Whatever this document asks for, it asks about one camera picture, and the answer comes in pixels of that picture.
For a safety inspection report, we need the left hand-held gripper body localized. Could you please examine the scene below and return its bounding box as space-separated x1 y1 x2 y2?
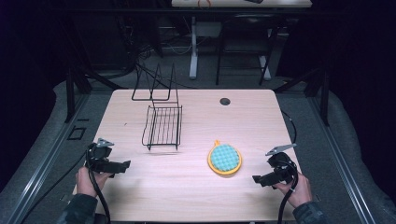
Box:
85 137 117 174

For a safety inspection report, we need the person's right hand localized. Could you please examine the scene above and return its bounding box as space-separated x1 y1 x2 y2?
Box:
272 173 314 209

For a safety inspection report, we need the black chair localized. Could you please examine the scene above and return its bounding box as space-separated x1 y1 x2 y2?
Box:
215 12 279 87

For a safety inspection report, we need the thin black table cable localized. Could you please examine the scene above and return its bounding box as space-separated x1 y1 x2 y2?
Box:
280 109 298 145

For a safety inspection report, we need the metal floor rail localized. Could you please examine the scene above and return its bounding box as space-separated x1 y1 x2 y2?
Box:
306 94 379 224
6 92 92 224

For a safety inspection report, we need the black wire rack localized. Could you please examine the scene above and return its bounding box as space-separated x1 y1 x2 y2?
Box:
131 63 184 151

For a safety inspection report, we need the person's left hand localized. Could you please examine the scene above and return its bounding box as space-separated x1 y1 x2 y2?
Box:
75 166 114 199

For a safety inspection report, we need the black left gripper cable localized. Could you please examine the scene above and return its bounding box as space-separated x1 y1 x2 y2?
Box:
18 143 112 224

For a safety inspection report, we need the black metal stand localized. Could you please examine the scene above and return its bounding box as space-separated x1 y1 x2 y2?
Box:
64 63 129 124
274 66 331 127

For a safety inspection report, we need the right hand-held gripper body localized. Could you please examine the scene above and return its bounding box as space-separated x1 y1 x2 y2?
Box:
264 143 299 185

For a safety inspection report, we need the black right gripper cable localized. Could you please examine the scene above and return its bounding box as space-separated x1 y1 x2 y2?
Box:
276 160 301 224

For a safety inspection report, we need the white background desk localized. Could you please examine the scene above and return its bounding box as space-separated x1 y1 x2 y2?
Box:
171 0 313 80

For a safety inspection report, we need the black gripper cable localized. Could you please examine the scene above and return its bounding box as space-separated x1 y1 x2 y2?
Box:
18 143 112 224
276 160 301 224

